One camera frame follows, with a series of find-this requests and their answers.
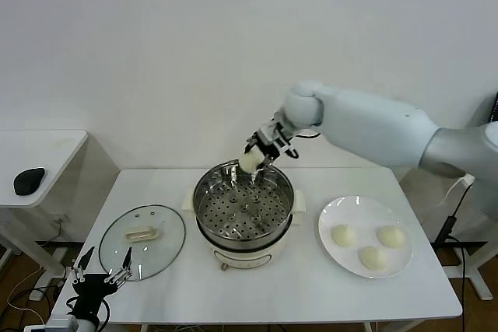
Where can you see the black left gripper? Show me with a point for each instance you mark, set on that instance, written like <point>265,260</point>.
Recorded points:
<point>91,284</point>

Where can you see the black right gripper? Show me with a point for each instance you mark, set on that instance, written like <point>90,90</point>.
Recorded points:
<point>274,135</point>

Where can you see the white steamed baozi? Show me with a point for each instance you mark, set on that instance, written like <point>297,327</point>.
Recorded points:
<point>391,237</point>
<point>372,258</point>
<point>248,163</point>
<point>343,236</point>

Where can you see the round glass pot lid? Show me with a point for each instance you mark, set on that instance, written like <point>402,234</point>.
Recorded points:
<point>116,238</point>

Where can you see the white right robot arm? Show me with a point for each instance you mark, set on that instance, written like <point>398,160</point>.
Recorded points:
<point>369,126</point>

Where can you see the perforated steel steamer pot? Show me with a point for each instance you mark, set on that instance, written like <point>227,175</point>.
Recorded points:
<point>281,192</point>

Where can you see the cream electric cooker base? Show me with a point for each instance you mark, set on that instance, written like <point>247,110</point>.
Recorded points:
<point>241,260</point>

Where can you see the black computer mouse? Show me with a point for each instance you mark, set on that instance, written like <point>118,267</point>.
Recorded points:
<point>29,181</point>

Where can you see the large white plate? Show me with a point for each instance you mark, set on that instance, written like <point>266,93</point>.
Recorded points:
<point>365,215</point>

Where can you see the white side desk with mouse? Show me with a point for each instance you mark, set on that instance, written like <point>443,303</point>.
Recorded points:
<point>39,145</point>

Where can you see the white side desk with laptop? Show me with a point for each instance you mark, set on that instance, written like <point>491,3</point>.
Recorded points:
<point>484,200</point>

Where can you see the black laptop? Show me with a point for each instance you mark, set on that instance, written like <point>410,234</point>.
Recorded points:
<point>496,108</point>

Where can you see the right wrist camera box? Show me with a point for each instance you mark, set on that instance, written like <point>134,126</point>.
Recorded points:
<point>268,129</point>

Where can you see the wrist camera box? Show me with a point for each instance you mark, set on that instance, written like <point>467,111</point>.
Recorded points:
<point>62,323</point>
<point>268,129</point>

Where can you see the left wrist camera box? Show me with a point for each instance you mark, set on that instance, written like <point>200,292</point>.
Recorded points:
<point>62,323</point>

